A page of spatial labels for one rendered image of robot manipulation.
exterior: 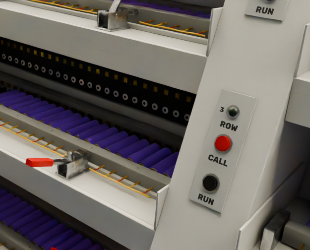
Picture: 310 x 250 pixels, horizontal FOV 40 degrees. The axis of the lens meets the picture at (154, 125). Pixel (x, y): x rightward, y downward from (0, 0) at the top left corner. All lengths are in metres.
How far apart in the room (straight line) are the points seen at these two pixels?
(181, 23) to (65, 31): 0.16
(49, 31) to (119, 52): 0.13
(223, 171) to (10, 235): 0.42
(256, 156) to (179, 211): 0.10
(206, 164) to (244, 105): 0.07
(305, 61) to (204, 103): 0.11
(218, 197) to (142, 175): 0.13
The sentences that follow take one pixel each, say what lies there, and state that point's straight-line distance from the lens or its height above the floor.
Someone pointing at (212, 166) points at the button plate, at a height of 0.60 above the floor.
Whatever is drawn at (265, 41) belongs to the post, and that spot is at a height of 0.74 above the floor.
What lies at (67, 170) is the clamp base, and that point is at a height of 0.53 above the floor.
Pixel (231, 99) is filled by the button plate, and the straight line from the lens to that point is 0.44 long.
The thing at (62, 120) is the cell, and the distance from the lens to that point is 0.70.
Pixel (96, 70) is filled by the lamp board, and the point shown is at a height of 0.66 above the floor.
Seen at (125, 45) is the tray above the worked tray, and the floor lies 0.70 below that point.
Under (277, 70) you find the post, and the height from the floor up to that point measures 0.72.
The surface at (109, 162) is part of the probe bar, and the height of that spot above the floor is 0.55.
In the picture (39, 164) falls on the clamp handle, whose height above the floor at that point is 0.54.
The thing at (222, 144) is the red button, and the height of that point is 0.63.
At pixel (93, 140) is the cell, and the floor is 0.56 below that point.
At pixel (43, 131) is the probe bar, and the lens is 0.66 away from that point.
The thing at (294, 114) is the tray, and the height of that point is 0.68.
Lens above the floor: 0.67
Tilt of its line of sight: 6 degrees down
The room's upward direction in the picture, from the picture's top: 16 degrees clockwise
